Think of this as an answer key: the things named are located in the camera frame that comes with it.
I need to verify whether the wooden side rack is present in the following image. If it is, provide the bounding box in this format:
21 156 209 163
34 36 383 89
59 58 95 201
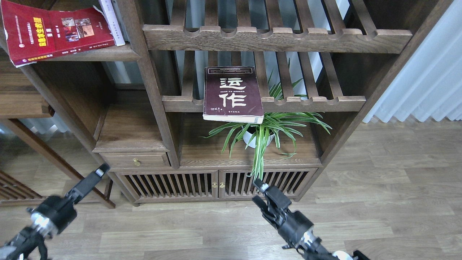
0 119 56 206

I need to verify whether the brass drawer knob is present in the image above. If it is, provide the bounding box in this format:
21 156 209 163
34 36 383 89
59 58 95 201
132 158 141 167

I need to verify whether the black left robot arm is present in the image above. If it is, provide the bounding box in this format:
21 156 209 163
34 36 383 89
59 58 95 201
1 164 110 260

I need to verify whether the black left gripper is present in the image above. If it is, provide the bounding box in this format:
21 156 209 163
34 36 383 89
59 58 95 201
27 163 110 235

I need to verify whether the red book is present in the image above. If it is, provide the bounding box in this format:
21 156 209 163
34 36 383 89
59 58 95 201
1 0 115 67

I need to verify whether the dark wooden bookshelf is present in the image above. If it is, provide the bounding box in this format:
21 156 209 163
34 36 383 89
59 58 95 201
20 0 453 204

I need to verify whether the white curtain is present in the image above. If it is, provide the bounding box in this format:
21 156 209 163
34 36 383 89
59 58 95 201
362 0 462 123

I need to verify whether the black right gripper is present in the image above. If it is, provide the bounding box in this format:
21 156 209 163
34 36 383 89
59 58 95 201
252 179 317 251

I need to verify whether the green spider plant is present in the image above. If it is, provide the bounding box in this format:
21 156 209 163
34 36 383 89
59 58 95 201
201 58 332 181

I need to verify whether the dark maroon book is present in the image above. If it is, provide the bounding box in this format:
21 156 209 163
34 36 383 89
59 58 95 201
203 66 264 125

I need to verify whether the white plant pot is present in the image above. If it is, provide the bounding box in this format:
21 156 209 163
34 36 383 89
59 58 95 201
243 126 275 148

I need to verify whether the white lilac book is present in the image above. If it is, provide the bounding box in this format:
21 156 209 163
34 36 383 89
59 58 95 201
99 0 125 46

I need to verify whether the white upright book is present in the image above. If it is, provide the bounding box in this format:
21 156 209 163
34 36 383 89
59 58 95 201
111 0 129 42

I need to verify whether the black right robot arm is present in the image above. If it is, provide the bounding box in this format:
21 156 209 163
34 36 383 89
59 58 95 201
252 179 368 260

